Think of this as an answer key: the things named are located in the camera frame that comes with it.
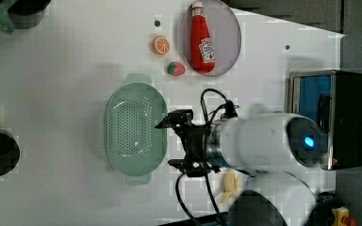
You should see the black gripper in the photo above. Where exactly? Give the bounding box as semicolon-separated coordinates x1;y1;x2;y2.
156;109;220;176

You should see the green plastic strainer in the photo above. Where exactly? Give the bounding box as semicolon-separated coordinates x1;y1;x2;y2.
104;73;167;186

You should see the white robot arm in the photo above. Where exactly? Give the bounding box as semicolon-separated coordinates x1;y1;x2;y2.
156;109;324;226

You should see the red strawberry toy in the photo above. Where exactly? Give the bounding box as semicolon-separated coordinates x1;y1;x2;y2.
166;61;186;76

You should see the red ketchup bottle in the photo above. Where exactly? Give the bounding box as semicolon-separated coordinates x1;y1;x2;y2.
190;1;216;73

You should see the orange slice toy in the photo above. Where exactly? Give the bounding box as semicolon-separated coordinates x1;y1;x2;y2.
152;36;170;55

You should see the grey oval plate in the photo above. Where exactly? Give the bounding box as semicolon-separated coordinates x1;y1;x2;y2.
178;0;241;76

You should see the black toaster oven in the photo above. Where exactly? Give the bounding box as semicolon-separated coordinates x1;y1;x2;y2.
288;70;362;170

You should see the black cup upper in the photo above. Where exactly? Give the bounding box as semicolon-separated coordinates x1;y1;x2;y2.
8;0;52;29

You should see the green spatula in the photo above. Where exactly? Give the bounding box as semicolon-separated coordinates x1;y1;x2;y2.
0;0;17;34

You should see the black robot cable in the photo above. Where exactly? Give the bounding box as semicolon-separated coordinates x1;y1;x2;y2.
200;88;239;126

